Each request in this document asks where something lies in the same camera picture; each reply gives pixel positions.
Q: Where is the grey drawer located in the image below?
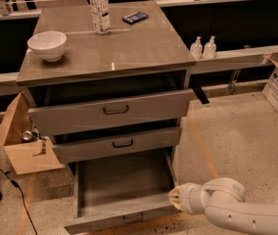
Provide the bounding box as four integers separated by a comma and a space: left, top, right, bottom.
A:
28, 89, 192, 135
53, 126, 181, 164
65, 148, 177, 235

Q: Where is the black strap on cabinet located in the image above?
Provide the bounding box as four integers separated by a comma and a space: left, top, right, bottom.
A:
192, 85, 210, 105

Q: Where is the white ceramic bowl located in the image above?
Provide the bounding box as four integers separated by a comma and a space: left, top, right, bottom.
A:
27, 31, 68, 62

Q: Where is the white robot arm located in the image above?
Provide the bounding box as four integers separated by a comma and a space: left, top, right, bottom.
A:
168, 177, 278, 235

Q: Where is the open brown cardboard box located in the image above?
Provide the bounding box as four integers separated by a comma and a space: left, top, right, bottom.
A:
0, 93, 65, 174

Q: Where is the silver can in box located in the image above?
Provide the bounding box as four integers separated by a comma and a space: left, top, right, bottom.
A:
23, 130, 34, 142

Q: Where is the left white pump bottle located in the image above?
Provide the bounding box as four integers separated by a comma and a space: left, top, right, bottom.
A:
190, 36, 203, 60

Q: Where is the grey bottom drawer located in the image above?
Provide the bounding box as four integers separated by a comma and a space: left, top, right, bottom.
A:
65, 148, 177, 235

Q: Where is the grey drawer cabinet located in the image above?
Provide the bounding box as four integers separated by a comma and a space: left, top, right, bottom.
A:
16, 0, 197, 168

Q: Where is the grey top drawer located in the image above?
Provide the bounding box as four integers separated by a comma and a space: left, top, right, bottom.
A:
28, 89, 192, 135

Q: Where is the clear plastic bottle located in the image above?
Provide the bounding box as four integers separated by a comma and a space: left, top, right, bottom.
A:
89, 0, 111, 34

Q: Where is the grey middle drawer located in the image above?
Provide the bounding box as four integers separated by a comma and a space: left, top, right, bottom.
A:
53, 126, 181, 164

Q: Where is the black floor cable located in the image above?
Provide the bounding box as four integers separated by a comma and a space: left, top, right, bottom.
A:
0, 147, 39, 235

